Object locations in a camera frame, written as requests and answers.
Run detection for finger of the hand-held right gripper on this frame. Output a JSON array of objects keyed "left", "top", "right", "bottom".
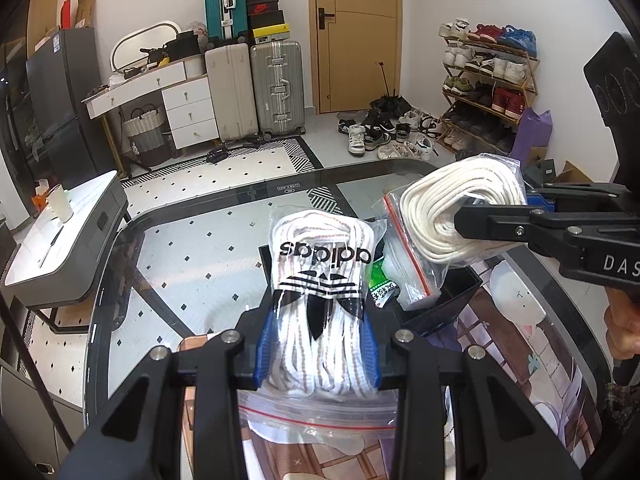
[
  {"left": 454, "top": 202, "right": 621, "bottom": 261},
  {"left": 525, "top": 182, "right": 632, "bottom": 215}
]

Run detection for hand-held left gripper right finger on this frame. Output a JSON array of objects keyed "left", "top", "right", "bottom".
[{"left": 362, "top": 305, "right": 583, "bottom": 480}]

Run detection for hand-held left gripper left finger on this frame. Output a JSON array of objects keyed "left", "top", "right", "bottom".
[{"left": 57, "top": 305, "right": 282, "bottom": 480}]

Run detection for white laces printed bag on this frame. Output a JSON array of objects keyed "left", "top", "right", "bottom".
[{"left": 237, "top": 210, "right": 402, "bottom": 445}]

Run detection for white rope plastic bag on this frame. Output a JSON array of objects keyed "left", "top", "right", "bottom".
[{"left": 382, "top": 152, "right": 529, "bottom": 311}]

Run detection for green white packet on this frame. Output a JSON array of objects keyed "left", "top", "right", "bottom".
[{"left": 369, "top": 259, "right": 402, "bottom": 309}]

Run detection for person's right hand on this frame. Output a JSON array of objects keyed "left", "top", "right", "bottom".
[{"left": 602, "top": 302, "right": 640, "bottom": 362}]

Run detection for open cardboard box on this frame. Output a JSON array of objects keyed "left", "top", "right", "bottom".
[{"left": 525, "top": 147, "right": 597, "bottom": 187}]

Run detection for purple bag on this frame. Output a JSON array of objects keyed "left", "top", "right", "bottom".
[{"left": 510, "top": 107, "right": 554, "bottom": 171}]

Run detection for printed table mat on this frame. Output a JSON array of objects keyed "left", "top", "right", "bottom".
[{"left": 177, "top": 245, "right": 619, "bottom": 480}]

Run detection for wooden shoe rack with shoes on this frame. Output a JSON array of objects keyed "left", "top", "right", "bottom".
[{"left": 439, "top": 17, "right": 539, "bottom": 153}]

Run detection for pile of shoes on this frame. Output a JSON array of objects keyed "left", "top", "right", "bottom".
[{"left": 336, "top": 107, "right": 447, "bottom": 161}]

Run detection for black umbrella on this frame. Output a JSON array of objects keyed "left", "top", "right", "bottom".
[{"left": 370, "top": 60, "right": 414, "bottom": 117}]

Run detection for glass table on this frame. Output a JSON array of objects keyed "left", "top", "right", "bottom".
[{"left": 20, "top": 135, "right": 352, "bottom": 411}]

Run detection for white low cabinet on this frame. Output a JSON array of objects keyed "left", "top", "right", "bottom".
[{"left": 2, "top": 170, "right": 130, "bottom": 334}]

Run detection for wooden door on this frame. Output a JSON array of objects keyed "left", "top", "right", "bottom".
[{"left": 307, "top": 0, "right": 404, "bottom": 115}]

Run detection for woven basket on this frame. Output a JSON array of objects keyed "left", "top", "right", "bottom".
[{"left": 122, "top": 102, "right": 174, "bottom": 169}]

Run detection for white vanity dresser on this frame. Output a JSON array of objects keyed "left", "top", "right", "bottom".
[{"left": 82, "top": 55, "right": 219, "bottom": 182}]

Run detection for white jug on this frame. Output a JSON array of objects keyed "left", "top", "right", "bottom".
[{"left": 45, "top": 185, "right": 71, "bottom": 224}]

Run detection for cream suitcase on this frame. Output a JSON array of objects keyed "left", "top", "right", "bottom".
[{"left": 205, "top": 42, "right": 259, "bottom": 142}]

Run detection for silver suitcase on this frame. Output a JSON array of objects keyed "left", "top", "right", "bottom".
[{"left": 249, "top": 40, "right": 307, "bottom": 137}]

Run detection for yellow black shoe box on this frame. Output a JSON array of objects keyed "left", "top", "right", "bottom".
[{"left": 251, "top": 24, "right": 291, "bottom": 44}]

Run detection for dark grey fridge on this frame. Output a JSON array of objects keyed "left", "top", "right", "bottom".
[{"left": 25, "top": 27, "right": 109, "bottom": 182}]

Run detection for black bag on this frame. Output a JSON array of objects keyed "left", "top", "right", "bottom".
[{"left": 165, "top": 30, "right": 201, "bottom": 61}]

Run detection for oval mirror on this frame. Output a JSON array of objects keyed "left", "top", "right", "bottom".
[{"left": 110, "top": 20, "right": 184, "bottom": 79}]

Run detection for teal suitcase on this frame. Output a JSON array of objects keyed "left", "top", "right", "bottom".
[{"left": 204, "top": 0, "right": 250, "bottom": 44}]

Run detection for cardboard boxes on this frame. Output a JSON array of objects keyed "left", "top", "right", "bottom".
[{"left": 27, "top": 0, "right": 99, "bottom": 54}]

